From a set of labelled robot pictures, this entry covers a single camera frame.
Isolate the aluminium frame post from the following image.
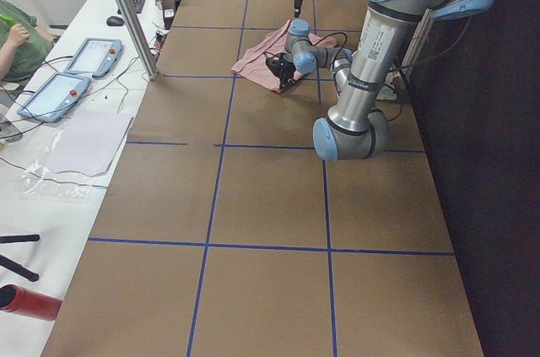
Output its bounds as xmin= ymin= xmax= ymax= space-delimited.
xmin=115 ymin=0 xmax=159 ymax=80

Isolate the black computer mouse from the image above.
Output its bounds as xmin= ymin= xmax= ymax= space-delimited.
xmin=106 ymin=16 xmax=125 ymax=27

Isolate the red bottle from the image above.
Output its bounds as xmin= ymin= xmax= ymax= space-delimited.
xmin=1 ymin=284 xmax=62 ymax=321

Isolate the upper teach pendant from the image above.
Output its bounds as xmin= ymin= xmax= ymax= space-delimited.
xmin=64 ymin=38 xmax=123 ymax=78

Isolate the lower teach pendant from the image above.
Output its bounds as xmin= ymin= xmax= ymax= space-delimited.
xmin=17 ymin=73 xmax=90 ymax=123

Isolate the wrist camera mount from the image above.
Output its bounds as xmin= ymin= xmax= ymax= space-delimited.
xmin=263 ymin=51 xmax=284 ymax=77

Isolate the black box with label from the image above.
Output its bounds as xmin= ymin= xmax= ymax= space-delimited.
xmin=159 ymin=0 xmax=177 ymax=30

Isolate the clear plastic bag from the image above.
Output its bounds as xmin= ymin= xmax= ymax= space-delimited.
xmin=13 ymin=127 xmax=108 ymax=201

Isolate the teach pendant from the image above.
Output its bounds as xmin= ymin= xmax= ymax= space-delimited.
xmin=64 ymin=38 xmax=123 ymax=78
xmin=17 ymin=73 xmax=90 ymax=123

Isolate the person in green shirt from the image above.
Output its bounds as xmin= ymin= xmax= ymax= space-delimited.
xmin=1 ymin=0 xmax=54 ymax=88

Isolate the pink Snoopy t-shirt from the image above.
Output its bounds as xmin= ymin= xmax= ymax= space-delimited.
xmin=231 ymin=19 xmax=352 ymax=92

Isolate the white paper sheet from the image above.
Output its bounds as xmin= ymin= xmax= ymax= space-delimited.
xmin=46 ymin=109 xmax=132 ymax=177

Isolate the black camera tripod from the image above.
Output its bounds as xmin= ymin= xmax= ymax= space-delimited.
xmin=1 ymin=234 xmax=41 ymax=283

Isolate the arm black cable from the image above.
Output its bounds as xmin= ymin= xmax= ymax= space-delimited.
xmin=263 ymin=31 xmax=406 ymax=122

